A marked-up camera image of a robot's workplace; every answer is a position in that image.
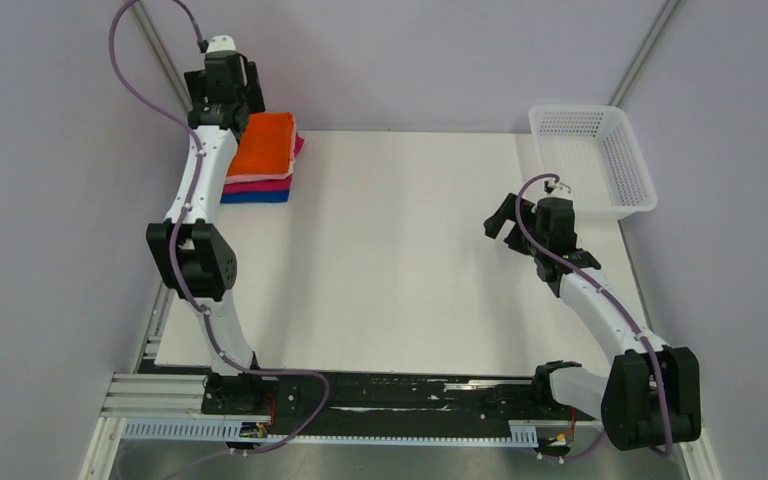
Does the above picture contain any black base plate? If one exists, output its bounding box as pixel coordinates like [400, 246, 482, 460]
[200, 371, 590, 436]

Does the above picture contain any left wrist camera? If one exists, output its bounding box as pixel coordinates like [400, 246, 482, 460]
[197, 35, 238, 55]

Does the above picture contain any white slotted cable duct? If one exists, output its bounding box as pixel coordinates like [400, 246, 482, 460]
[121, 418, 539, 448]

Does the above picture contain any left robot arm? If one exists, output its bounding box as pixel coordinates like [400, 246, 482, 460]
[146, 49, 267, 415]

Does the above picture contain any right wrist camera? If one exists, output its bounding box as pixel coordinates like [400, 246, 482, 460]
[543, 178, 571, 197]

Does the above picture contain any orange t-shirt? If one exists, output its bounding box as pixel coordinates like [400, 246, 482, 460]
[233, 112, 297, 158]

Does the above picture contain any blue folded t-shirt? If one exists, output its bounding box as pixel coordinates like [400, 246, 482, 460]
[221, 190, 290, 204]

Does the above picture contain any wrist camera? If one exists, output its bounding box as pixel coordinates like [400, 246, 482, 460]
[543, 178, 571, 197]
[197, 35, 238, 55]

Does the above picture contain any right aluminium frame post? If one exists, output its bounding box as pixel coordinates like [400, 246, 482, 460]
[608, 0, 685, 108]

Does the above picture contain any pink folded t-shirt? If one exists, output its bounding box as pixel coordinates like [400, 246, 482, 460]
[224, 154, 295, 185]

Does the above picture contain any aluminium frame post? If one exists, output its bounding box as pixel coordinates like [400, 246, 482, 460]
[608, 0, 685, 108]
[128, 1, 192, 122]

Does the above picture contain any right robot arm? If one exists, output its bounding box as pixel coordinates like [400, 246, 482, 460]
[483, 193, 702, 451]

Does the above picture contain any white plastic basket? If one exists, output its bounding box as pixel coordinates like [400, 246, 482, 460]
[529, 105, 658, 221]

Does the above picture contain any left aluminium frame post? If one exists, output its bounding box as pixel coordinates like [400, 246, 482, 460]
[128, 1, 192, 122]

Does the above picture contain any magenta folded t-shirt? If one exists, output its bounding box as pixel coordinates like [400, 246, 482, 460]
[222, 134, 305, 195]

